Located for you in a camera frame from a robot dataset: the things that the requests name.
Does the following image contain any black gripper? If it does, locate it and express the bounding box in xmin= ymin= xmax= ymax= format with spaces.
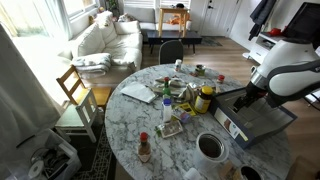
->
xmin=233 ymin=82 xmax=264 ymax=112

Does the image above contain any clear plastic box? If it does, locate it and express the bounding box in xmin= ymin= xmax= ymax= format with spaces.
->
xmin=222 ymin=92 xmax=296 ymax=136

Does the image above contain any dark blue cardboard box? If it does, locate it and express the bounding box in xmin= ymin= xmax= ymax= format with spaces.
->
xmin=208 ymin=88 xmax=297 ymax=149

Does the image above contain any clear plastic cup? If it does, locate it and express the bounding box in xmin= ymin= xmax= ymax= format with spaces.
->
xmin=193 ymin=131 xmax=229 ymax=171

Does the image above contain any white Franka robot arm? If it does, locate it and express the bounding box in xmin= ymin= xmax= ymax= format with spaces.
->
xmin=233 ymin=38 xmax=320 ymax=112

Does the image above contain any small red capped jar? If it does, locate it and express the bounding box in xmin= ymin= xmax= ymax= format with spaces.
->
xmin=217 ymin=75 xmax=225 ymax=83

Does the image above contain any brown jar yellow lid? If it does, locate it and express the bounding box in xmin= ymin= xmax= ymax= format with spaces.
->
xmin=194 ymin=86 xmax=213 ymax=113

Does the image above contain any white tv cabinet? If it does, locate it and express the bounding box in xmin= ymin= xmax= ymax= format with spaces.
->
xmin=249 ymin=32 xmax=283 ymax=64

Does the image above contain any green tin can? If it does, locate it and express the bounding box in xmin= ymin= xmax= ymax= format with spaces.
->
xmin=195 ymin=64 xmax=206 ymax=76

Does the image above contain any red object on cabinet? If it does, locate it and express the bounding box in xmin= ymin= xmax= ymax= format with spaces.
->
xmin=269 ymin=28 xmax=281 ymax=36

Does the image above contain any yellow snack packet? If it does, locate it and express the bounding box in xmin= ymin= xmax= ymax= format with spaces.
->
xmin=178 ymin=103 xmax=197 ymax=116

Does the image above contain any dark hanging jacket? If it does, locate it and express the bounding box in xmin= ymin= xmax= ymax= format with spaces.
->
xmin=248 ymin=0 xmax=276 ymax=41

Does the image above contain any small wooden block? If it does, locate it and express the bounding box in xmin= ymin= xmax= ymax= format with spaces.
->
xmin=219 ymin=161 xmax=235 ymax=180

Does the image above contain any white pill bottle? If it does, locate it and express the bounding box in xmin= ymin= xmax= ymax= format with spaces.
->
xmin=175 ymin=59 xmax=182 ymax=72

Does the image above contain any black television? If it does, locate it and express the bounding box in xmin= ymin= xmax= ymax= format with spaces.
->
xmin=283 ymin=2 xmax=320 ymax=48

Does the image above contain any small clear snack tray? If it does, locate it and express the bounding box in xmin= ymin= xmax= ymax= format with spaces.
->
xmin=157 ymin=120 xmax=183 ymax=138

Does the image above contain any green glass bottle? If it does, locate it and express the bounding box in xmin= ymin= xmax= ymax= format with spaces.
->
xmin=162 ymin=77 xmax=171 ymax=99

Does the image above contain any white bottle blue cap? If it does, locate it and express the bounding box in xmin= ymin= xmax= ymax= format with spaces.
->
xmin=162 ymin=99 xmax=172 ymax=122

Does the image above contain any dark grey dining chair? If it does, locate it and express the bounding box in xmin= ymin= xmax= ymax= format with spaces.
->
xmin=159 ymin=40 xmax=184 ymax=64

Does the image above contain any wooden stool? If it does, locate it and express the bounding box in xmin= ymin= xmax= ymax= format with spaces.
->
xmin=157 ymin=7 xmax=190 ymax=38

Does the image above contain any black coffee table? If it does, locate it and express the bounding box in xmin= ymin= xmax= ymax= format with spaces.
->
xmin=147 ymin=30 xmax=202 ymax=52

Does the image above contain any white folded paper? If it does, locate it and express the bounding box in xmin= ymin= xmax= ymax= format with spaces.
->
xmin=121 ymin=82 xmax=157 ymax=103

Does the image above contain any hot sauce bottle red cap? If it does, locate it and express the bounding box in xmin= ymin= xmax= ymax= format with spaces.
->
xmin=138 ymin=132 xmax=151 ymax=163

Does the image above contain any white sofa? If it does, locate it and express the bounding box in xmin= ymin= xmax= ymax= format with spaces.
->
xmin=60 ymin=11 xmax=143 ymax=86

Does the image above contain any wooden chair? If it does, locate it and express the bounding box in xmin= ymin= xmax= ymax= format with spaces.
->
xmin=56 ymin=66 xmax=112 ymax=108

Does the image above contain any folded grey blanket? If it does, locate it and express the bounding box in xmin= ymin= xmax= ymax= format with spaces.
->
xmin=71 ymin=53 xmax=112 ymax=73

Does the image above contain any patterned floor rug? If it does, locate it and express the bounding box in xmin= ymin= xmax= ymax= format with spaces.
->
xmin=71 ymin=125 xmax=116 ymax=180

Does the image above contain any white step stool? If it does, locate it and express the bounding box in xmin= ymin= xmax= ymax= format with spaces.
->
xmin=55 ymin=89 xmax=102 ymax=143

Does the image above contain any clear storage bin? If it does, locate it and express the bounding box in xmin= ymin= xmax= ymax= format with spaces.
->
xmin=0 ymin=129 xmax=81 ymax=180

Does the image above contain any white curtain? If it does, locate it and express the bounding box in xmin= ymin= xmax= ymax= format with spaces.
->
xmin=0 ymin=26 xmax=60 ymax=164

